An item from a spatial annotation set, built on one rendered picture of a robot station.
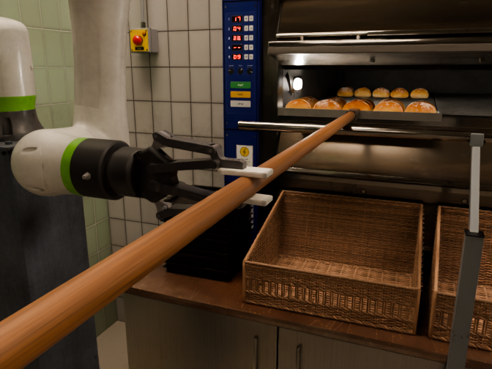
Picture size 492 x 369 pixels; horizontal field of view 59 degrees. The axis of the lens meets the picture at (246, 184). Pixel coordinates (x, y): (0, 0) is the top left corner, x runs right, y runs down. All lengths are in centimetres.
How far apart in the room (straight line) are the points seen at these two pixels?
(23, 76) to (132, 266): 75
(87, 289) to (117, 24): 57
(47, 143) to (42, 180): 6
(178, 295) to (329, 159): 79
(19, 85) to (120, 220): 140
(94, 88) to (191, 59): 119
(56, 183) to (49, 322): 44
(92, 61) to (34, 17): 122
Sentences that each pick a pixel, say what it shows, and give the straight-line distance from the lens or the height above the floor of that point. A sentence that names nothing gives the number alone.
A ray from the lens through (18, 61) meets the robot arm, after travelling 105.
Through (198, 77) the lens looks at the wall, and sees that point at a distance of 196.
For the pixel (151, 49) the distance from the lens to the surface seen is 201.
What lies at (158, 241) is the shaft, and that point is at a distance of 39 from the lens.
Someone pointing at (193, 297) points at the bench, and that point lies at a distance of 158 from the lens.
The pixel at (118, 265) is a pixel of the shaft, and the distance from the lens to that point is 35.
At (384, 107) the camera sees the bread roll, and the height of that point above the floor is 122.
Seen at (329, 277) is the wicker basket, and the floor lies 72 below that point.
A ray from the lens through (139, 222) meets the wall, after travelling 227.
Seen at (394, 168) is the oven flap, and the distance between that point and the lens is 176.
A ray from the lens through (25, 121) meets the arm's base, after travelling 105.
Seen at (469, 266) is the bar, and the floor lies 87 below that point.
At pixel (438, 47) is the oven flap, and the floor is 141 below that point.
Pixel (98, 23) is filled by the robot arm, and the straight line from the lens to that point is 81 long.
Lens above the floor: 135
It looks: 15 degrees down
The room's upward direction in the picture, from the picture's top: straight up
